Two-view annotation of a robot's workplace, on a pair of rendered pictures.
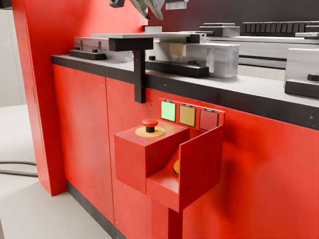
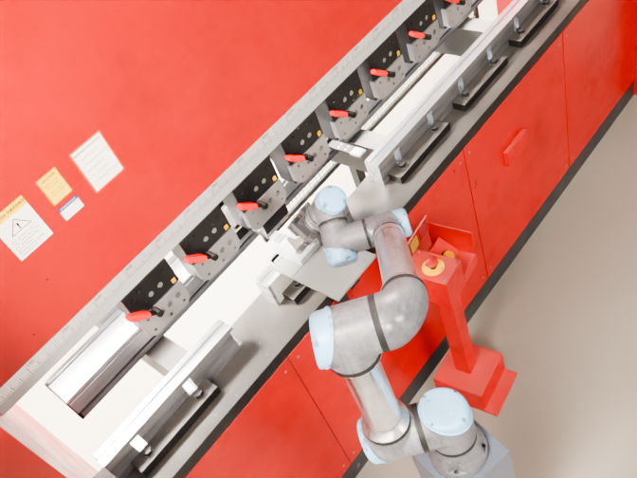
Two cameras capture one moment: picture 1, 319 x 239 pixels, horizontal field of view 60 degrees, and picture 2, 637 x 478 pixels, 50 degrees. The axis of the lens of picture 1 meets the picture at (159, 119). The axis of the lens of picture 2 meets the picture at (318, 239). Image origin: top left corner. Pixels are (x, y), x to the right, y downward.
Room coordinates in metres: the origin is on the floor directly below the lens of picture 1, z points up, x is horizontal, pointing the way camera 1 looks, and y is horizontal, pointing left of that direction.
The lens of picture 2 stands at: (0.73, 1.44, 2.44)
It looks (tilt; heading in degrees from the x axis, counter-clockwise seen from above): 44 degrees down; 277
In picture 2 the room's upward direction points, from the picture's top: 24 degrees counter-clockwise
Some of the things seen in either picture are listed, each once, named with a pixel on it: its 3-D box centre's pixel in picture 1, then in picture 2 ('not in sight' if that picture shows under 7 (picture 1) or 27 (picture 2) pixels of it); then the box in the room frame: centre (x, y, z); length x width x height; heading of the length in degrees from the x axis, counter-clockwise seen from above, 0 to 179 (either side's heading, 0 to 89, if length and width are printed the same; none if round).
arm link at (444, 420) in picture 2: not in sight; (445, 419); (0.74, 0.62, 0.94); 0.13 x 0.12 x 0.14; 178
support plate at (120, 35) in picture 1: (141, 35); (322, 262); (0.93, 0.06, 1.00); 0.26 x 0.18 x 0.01; 130
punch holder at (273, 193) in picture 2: not in sight; (251, 191); (1.04, -0.04, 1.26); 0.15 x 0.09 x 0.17; 40
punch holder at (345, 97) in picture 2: not in sight; (338, 103); (0.74, -0.30, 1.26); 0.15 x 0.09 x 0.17; 40
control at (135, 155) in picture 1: (167, 147); (438, 261); (0.60, -0.02, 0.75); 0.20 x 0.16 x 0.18; 48
